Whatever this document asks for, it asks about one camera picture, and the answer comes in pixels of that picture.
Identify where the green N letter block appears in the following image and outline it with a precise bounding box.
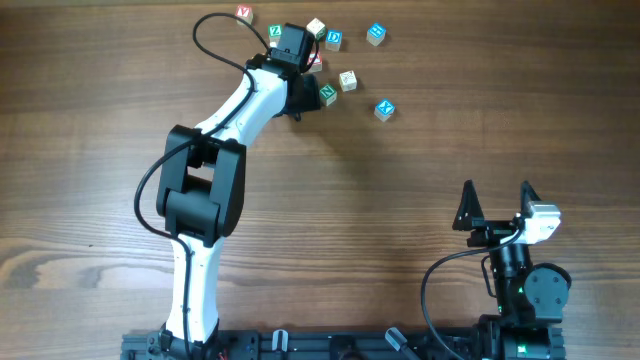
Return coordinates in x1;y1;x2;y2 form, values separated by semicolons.
319;84;337;106

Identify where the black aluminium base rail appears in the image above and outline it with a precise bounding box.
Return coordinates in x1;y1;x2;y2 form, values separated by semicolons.
120;327;566;360

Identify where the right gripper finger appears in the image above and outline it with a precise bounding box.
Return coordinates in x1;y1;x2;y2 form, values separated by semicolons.
452;180;484;231
520;181;541;216

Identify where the plain picture block top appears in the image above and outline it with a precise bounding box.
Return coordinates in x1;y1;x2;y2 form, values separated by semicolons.
306;18;327;41

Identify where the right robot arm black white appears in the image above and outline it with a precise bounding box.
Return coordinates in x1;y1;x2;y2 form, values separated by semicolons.
452;180;572;360

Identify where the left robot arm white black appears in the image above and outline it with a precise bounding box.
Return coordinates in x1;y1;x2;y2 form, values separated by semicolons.
156;54;320;358

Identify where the green Z letter block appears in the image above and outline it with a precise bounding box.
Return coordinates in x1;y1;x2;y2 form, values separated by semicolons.
268;24;283;47

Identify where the blue block far right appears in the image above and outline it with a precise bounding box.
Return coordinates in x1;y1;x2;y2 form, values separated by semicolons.
366;23;386;46

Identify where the red Y letter block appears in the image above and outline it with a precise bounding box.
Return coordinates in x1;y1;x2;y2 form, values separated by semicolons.
235;4;254;24

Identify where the plain picture wooden block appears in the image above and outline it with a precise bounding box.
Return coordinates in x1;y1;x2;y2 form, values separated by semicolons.
339;70;357;92

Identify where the blue X letter block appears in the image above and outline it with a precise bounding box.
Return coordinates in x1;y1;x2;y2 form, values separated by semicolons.
374;99;395;122

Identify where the blue D letter block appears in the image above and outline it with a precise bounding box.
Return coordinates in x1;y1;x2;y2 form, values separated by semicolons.
325;29;343;52

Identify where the red letter block centre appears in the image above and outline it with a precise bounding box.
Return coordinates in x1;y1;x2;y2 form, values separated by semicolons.
308;53;323;73

